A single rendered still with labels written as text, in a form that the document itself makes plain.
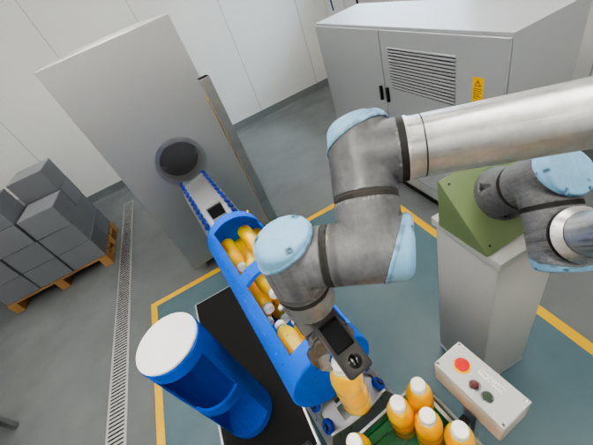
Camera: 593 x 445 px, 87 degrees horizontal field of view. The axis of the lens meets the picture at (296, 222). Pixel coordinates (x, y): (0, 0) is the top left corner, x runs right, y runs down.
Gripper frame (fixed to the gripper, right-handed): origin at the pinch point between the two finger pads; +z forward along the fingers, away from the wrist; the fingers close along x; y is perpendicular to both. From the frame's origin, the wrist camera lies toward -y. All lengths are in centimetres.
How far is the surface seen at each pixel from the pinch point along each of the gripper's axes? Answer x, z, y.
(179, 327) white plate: 41, 39, 74
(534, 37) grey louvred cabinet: -171, 0, 66
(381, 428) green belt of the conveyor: -4, 51, -1
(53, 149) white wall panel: 141, 50, 547
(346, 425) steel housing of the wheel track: 4.9, 46.6, 5.1
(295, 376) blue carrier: 9.7, 21.4, 14.8
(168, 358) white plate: 49, 39, 63
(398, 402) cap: -9.2, 29.2, -4.3
